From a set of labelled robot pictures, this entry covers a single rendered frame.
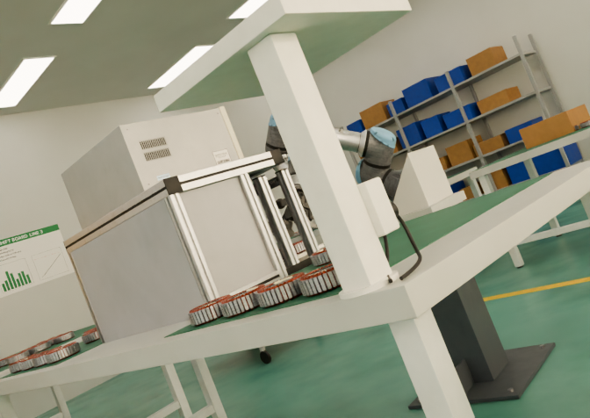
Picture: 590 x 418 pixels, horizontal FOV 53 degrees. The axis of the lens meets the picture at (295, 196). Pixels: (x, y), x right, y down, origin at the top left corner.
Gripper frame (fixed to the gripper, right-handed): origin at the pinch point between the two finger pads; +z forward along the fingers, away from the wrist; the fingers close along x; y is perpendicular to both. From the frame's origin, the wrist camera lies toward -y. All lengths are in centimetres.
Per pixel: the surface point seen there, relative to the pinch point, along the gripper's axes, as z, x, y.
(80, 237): 5, 33, -62
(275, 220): 4.3, -20.4, -24.0
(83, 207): -4, 28, -64
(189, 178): 1, -22, -55
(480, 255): 36, -98, -42
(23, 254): -130, 532, 55
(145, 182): -1, -8, -61
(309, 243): 8.3, -20.1, -10.2
